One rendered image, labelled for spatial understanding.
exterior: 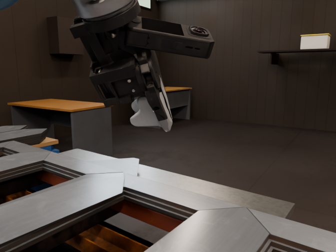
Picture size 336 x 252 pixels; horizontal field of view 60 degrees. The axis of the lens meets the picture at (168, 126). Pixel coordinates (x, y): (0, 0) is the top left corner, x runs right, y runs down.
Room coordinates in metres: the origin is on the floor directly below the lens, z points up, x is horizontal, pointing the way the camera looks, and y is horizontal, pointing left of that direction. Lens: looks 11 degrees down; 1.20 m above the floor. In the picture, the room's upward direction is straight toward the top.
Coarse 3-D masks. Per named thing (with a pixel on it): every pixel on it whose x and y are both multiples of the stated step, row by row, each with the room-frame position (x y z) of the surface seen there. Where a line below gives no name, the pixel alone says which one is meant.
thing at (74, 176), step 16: (0, 176) 0.97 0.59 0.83; (16, 176) 1.01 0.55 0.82; (64, 176) 1.00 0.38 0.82; (80, 176) 0.93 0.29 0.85; (96, 176) 0.93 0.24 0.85; (112, 176) 0.93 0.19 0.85; (128, 192) 0.82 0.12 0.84; (96, 208) 0.74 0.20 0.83; (160, 208) 0.74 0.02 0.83; (176, 208) 0.72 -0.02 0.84; (48, 224) 0.64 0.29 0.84; (64, 224) 0.66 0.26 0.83; (16, 240) 0.57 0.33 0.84; (32, 240) 0.59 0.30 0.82; (272, 240) 0.57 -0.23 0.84; (288, 240) 0.56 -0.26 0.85
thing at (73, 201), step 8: (48, 192) 0.80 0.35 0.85; (56, 192) 0.80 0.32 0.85; (64, 192) 0.80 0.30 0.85; (72, 192) 0.80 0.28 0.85; (56, 200) 0.74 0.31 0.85; (64, 200) 0.74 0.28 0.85; (72, 200) 0.74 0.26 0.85; (80, 200) 0.74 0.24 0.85; (88, 200) 0.74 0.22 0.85; (64, 208) 0.70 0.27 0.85; (72, 208) 0.70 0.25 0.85; (80, 208) 0.70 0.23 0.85
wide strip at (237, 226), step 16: (224, 208) 0.70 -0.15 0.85; (240, 208) 0.70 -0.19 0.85; (192, 224) 0.62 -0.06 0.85; (208, 224) 0.62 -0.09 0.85; (224, 224) 0.62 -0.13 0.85; (240, 224) 0.62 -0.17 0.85; (256, 224) 0.62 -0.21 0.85; (160, 240) 0.55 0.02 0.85; (176, 240) 0.55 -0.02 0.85; (192, 240) 0.55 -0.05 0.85; (208, 240) 0.55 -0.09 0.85; (224, 240) 0.55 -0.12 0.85; (240, 240) 0.55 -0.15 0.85; (256, 240) 0.55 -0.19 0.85
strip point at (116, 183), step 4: (92, 180) 0.89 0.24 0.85; (96, 180) 0.89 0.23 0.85; (100, 180) 0.89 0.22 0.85; (104, 180) 0.89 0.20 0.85; (108, 180) 0.89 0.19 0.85; (112, 180) 0.89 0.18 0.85; (116, 180) 0.89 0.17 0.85; (120, 180) 0.89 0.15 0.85; (104, 184) 0.86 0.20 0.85; (108, 184) 0.86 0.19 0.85; (112, 184) 0.86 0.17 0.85; (116, 184) 0.86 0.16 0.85; (120, 184) 0.86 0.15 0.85; (112, 188) 0.83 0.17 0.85; (116, 188) 0.83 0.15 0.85; (120, 188) 0.83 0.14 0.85
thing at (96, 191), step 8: (72, 184) 0.86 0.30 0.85; (80, 184) 0.86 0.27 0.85; (88, 184) 0.86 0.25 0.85; (96, 184) 0.86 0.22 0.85; (80, 192) 0.80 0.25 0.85; (88, 192) 0.80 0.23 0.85; (96, 192) 0.80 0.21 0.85; (104, 192) 0.80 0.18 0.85; (112, 192) 0.80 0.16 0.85; (120, 192) 0.80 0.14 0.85; (96, 200) 0.74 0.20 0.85
